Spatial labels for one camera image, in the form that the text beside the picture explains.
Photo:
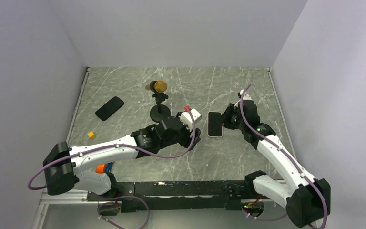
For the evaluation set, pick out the beige phone case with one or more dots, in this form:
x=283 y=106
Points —
x=215 y=136

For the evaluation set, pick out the gold microphone on black stand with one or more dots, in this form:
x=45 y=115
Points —
x=159 y=111

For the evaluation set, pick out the small yellow cube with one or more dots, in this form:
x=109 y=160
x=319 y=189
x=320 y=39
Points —
x=91 y=135

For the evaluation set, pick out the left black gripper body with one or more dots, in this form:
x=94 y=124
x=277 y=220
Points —
x=184 y=139

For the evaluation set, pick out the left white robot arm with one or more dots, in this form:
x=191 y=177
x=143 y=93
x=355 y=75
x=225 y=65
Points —
x=67 y=168

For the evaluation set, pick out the colourful toy car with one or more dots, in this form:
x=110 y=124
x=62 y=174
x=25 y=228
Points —
x=104 y=168

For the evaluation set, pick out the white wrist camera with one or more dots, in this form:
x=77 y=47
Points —
x=190 y=117
x=243 y=95

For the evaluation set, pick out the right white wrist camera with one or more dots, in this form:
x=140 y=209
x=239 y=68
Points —
x=243 y=95

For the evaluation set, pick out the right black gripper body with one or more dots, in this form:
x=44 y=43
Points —
x=241 y=124

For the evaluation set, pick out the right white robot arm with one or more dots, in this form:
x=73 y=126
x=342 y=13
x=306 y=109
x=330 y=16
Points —
x=305 y=198

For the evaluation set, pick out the black phone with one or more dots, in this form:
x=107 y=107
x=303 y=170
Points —
x=109 y=108

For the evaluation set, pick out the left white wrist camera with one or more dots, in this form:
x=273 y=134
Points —
x=190 y=117

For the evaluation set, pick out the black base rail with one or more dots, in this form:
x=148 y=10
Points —
x=180 y=195

